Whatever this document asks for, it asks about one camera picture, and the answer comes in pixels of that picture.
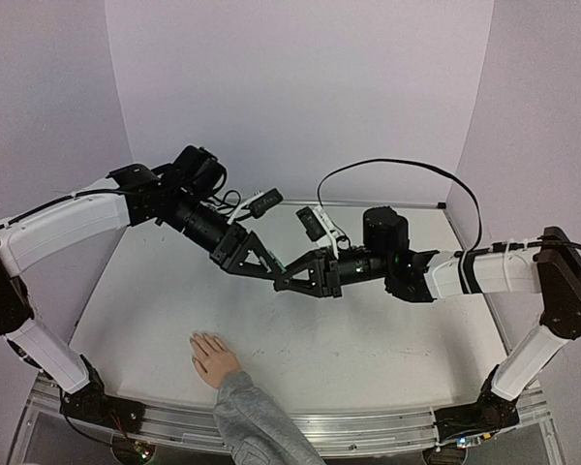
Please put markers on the aluminium front rail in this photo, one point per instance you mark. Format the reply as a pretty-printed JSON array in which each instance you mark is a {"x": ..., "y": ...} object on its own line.
[{"x": 332, "y": 435}]

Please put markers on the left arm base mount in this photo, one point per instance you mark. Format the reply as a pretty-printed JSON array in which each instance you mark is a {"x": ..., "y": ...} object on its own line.
[{"x": 108, "y": 411}]

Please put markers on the mannequin hand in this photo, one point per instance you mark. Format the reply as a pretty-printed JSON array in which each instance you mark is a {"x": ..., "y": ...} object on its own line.
[{"x": 212, "y": 359}]

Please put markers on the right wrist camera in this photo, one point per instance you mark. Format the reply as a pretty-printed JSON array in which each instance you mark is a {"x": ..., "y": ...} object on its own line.
[{"x": 320, "y": 228}]

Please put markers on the grey sleeved forearm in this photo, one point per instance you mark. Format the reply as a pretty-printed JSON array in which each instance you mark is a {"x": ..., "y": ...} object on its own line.
[{"x": 255, "y": 429}]

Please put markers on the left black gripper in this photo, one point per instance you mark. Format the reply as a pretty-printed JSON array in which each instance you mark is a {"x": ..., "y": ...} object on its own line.
[{"x": 229, "y": 247}]

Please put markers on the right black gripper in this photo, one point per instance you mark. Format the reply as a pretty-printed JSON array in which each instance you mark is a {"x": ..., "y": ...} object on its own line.
[{"x": 329, "y": 272}]

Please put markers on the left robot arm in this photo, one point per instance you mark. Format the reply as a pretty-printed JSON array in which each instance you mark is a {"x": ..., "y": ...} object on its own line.
[{"x": 173, "y": 194}]

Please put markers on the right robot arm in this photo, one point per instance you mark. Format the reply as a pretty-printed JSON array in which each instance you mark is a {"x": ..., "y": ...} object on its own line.
[{"x": 549, "y": 266}]

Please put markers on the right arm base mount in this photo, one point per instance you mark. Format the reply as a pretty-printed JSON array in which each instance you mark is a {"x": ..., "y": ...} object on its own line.
[{"x": 467, "y": 420}]

